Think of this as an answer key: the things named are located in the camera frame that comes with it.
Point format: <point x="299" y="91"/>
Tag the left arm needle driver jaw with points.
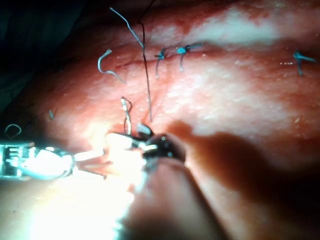
<point x="87" y="173"/>
<point x="88" y="155"/>

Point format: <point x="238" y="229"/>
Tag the right arm needle driver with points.
<point x="167" y="148"/>

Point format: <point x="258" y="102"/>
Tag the left arm needle driver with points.
<point x="45" y="163"/>

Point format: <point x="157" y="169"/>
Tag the right arm needle driver jaw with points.
<point x="120" y="142"/>
<point x="144" y="130"/>

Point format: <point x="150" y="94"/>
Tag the curved steel needle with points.
<point x="128" y="117"/>

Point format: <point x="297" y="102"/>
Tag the black thread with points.
<point x="147" y="82"/>

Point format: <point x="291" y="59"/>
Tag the dark right arm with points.
<point x="170" y="200"/>

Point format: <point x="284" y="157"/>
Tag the blue thread piece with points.
<point x="51" y="114"/>
<point x="6" y="130"/>
<point x="99" y="65"/>
<point x="130" y="26"/>

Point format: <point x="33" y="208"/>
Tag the tissue pad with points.
<point x="225" y="100"/>

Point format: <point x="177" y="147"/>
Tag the blue stitching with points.
<point x="181" y="50"/>

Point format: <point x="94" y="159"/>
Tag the blue-green cloth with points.
<point x="30" y="37"/>

